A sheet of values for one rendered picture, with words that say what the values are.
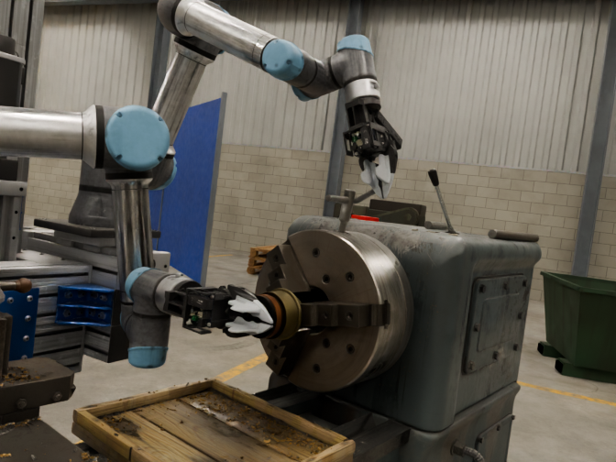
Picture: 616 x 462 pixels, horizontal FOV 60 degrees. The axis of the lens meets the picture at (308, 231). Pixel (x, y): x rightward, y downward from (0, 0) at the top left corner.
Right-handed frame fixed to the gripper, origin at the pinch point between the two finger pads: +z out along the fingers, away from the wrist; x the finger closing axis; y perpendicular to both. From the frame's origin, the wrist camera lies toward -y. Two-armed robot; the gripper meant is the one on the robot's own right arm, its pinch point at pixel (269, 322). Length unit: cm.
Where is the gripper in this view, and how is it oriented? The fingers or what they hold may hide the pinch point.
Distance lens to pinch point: 92.2
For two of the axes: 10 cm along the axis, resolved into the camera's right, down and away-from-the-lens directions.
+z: 7.7, 1.3, -6.3
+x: 1.2, -9.9, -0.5
